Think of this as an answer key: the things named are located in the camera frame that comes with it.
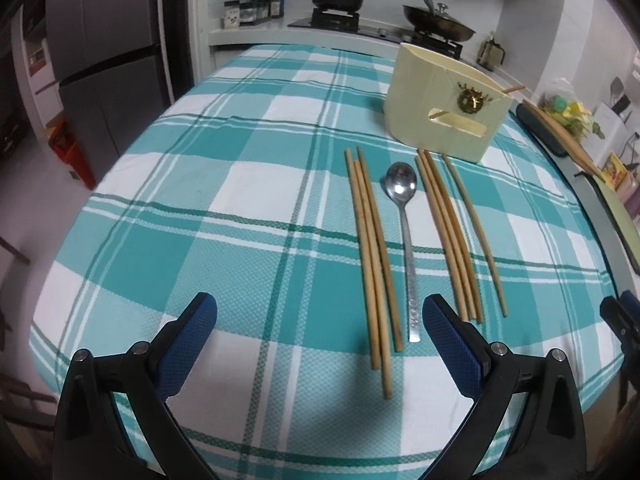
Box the black long tray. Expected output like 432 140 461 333
515 103 581 161

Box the white knife holder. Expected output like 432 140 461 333
582 76 637 157

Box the teal checked tablecloth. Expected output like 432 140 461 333
29 44 623 480

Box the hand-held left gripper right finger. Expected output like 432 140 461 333
420 294 587 480

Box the green mat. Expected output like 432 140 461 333
601 180 640 273

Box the wooden cutting board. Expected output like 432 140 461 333
521 100 607 183

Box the cream utensil holder box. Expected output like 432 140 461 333
383 42 516 165

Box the black wok with glass lid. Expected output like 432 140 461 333
402 0 477 44

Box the grey refrigerator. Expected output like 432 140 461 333
44 0 175 161

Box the yellow snack packet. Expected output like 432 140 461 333
600 152 630 192

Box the glass jar with dark lid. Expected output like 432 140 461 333
477 32 508 72

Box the metal spoon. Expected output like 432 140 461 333
384 161 422 344

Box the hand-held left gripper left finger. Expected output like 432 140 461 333
52 291 219 480

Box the plastic bag of fruit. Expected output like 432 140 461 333
537 79 601 142

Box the black gas stove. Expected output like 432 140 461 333
287 6 463 59

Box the red box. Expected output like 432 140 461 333
48 120 97 191

